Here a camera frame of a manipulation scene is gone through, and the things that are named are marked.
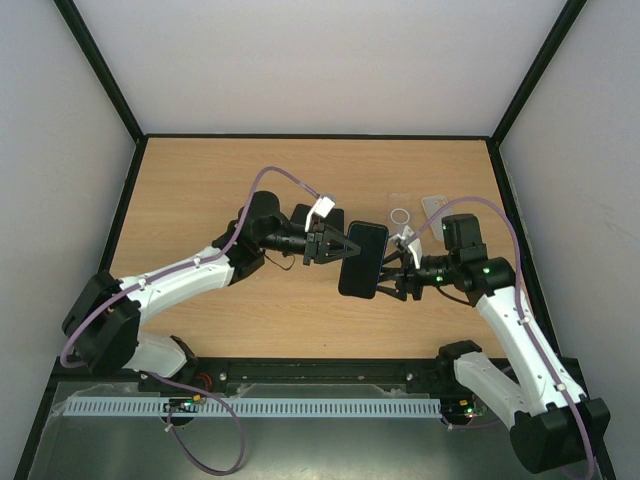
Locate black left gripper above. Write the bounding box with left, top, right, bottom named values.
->
left=260, top=224, right=363, bottom=270

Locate phone with black screen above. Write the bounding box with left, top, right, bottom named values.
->
left=325, top=208, right=345, bottom=234

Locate pink phone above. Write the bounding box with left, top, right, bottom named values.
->
left=290, top=203, right=313, bottom=232

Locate clear magsafe phone case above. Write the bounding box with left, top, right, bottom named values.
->
left=385, top=192, right=415, bottom=241

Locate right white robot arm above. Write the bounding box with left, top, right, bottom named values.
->
left=378, top=214, right=611, bottom=478

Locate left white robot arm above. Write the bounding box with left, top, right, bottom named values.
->
left=60, top=191, right=361, bottom=378

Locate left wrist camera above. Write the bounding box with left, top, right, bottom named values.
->
left=305, top=195, right=336, bottom=232

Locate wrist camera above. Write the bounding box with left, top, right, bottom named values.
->
left=391, top=224, right=423, bottom=269
left=305, top=195, right=336, bottom=232

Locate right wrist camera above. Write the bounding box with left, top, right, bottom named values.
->
left=391, top=224, right=423, bottom=269

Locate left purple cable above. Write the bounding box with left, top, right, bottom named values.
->
left=59, top=166, right=331, bottom=474

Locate grey slotted cable duct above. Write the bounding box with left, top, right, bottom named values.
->
left=62, top=397, right=441, bottom=419

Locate black front mounting rail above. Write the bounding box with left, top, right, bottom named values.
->
left=49, top=354, right=581, bottom=396

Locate black aluminium frame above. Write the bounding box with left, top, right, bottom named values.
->
left=11, top=0, right=617, bottom=480

